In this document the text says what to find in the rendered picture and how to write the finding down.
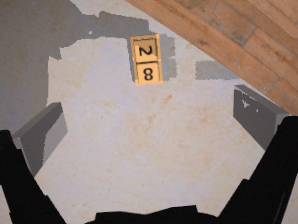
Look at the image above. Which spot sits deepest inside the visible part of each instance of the tan wooden cube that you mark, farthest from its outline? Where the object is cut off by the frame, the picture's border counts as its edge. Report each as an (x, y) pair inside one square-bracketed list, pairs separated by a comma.
[(148, 72), (145, 50)]

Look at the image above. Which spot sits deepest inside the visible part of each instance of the orange rectangular tray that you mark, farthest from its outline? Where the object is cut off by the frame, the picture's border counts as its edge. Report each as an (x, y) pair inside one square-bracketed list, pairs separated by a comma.
[(156, 37)]

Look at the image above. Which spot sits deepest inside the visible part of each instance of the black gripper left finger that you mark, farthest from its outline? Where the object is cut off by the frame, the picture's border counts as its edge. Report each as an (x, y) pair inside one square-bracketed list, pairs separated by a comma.
[(35, 141)]

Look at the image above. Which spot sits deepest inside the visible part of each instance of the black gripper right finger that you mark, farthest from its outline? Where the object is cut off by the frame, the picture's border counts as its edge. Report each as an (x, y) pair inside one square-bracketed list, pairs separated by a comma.
[(263, 198)]

